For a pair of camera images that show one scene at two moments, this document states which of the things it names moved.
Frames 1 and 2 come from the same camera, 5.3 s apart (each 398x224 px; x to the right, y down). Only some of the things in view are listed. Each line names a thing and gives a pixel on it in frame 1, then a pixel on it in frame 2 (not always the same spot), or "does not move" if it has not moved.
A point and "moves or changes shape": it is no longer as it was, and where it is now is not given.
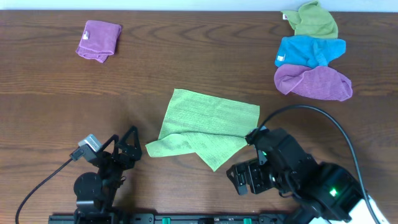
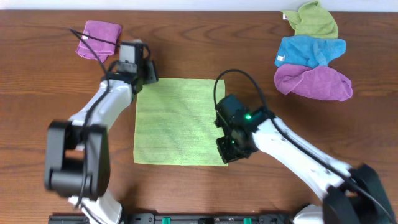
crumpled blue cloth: (308, 51) does not move
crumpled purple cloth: (322, 81) does not move
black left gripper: (115, 154) to (149, 72)
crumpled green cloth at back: (311, 19) does not move
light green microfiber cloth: (213, 128) moves or changes shape
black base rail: (169, 218) does not move
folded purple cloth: (99, 40) does not move
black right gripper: (239, 180) to (226, 156)
